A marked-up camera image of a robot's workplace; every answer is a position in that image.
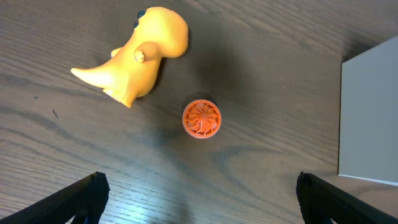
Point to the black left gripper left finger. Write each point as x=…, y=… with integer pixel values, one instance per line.
x=82, y=202

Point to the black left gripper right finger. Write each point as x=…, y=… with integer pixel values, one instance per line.
x=321, y=203

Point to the white cardboard box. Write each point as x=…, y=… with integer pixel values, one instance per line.
x=368, y=115

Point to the orange toy dinosaur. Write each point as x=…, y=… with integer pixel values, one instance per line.
x=132, y=70

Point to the orange turbine wheel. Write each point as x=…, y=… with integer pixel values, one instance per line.
x=201, y=119

